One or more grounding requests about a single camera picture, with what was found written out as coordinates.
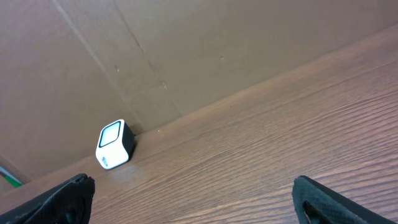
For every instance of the green white object at edge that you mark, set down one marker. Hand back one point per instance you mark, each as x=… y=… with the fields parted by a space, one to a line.
x=10 y=178

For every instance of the brown cardboard backboard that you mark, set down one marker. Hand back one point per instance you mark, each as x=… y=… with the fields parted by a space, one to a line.
x=68 y=68

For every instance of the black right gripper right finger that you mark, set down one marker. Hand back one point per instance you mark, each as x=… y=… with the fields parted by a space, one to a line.
x=315 y=203

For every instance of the white barcode scanner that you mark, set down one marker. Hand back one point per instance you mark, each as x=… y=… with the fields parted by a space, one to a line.
x=116 y=144

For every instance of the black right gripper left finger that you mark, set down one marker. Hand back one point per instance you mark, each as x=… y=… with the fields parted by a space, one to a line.
x=68 y=203

